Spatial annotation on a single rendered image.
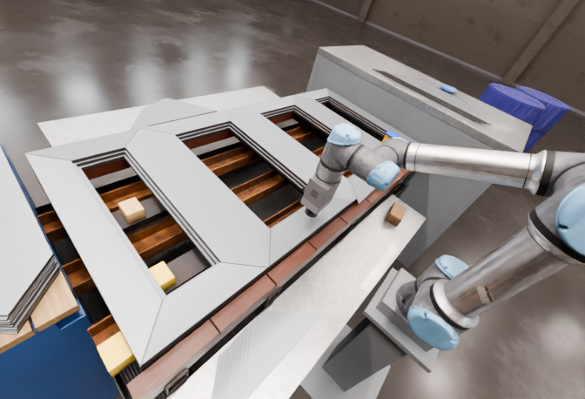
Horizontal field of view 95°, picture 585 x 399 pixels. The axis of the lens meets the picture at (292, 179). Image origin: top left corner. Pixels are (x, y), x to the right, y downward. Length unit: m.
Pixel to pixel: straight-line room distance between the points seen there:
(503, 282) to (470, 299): 0.08
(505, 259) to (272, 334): 0.58
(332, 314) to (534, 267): 0.55
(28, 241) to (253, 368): 0.61
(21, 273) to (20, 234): 0.11
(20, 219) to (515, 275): 1.10
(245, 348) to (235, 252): 0.24
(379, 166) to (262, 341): 0.55
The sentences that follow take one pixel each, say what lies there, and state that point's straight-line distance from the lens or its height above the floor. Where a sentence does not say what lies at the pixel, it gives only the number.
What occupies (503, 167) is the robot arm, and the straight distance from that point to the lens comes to 0.73.
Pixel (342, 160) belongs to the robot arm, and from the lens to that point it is 0.68.
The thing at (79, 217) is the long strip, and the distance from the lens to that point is 0.90.
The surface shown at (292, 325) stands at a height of 0.72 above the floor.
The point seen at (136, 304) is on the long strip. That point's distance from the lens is 0.73.
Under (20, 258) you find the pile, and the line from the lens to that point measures 0.87.
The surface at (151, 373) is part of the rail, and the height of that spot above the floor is 0.83.
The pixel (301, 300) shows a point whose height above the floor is 0.68.
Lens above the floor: 1.51
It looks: 40 degrees down
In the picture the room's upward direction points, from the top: 18 degrees clockwise
